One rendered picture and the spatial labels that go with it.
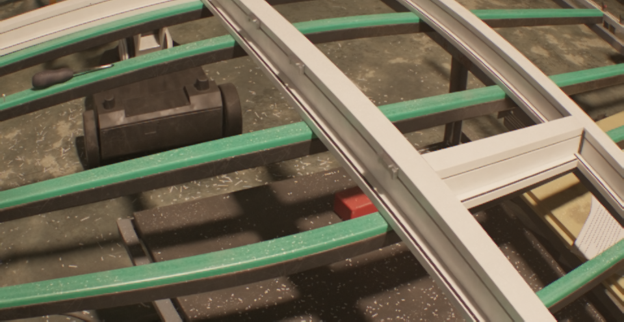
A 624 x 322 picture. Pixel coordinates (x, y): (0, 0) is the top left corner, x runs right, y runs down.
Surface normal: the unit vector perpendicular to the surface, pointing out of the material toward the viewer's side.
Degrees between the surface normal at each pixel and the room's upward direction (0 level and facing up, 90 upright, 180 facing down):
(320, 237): 0
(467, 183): 90
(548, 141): 90
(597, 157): 90
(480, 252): 0
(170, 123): 90
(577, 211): 0
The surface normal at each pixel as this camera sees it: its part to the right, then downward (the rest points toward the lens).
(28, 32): 0.40, 0.51
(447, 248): -0.91, 0.18
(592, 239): 0.04, -0.84
